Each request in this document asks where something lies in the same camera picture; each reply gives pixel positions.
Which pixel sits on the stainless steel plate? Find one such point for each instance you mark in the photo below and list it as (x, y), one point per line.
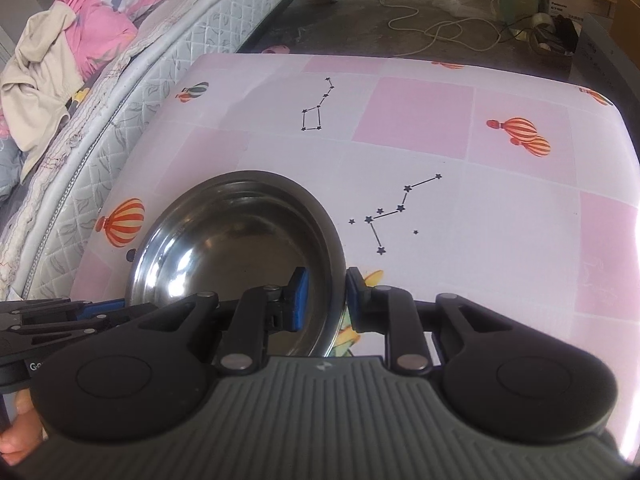
(225, 240)

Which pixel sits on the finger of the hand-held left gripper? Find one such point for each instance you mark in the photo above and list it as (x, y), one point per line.
(100, 322)
(50, 306)

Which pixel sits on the green paper bag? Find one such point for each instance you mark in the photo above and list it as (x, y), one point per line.
(515, 7)

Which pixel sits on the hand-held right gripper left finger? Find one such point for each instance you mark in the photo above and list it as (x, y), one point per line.
(300, 300)

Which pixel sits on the open brown cardboard box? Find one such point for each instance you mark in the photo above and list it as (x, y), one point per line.
(627, 25)

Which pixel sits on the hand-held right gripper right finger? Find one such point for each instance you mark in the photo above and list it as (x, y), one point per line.
(356, 300)

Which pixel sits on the pink slipper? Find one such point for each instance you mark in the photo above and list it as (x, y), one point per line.
(276, 49)

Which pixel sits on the pink patterned blanket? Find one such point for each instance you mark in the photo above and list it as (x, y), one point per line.
(100, 30)

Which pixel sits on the person's left hand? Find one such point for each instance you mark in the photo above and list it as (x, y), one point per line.
(22, 440)

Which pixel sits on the clear tape roll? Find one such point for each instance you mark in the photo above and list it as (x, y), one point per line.
(542, 22)

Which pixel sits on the white quilted mattress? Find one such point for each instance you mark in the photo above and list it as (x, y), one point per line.
(150, 85)

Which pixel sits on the beige cloth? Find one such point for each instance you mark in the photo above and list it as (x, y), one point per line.
(40, 85)

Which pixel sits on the pink printed tablecloth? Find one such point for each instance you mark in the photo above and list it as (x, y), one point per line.
(425, 260)

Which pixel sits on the dark bed frame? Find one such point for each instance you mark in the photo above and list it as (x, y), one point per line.
(285, 5)

